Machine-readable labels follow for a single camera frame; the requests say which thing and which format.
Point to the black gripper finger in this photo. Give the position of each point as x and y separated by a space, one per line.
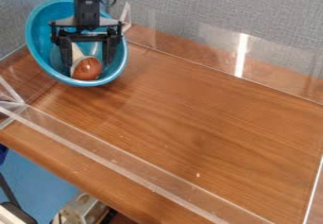
111 44
66 52

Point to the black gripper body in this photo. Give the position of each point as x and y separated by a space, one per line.
86 26

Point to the brown and white toy mushroom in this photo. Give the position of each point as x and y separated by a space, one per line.
86 67

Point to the blue plastic bowl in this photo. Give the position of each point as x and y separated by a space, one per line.
46 51

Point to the clear acrylic barrier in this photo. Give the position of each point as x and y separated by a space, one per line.
203 136

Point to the grey box under table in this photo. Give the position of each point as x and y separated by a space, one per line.
83 210

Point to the black and white chair part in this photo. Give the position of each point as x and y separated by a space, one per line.
11 212

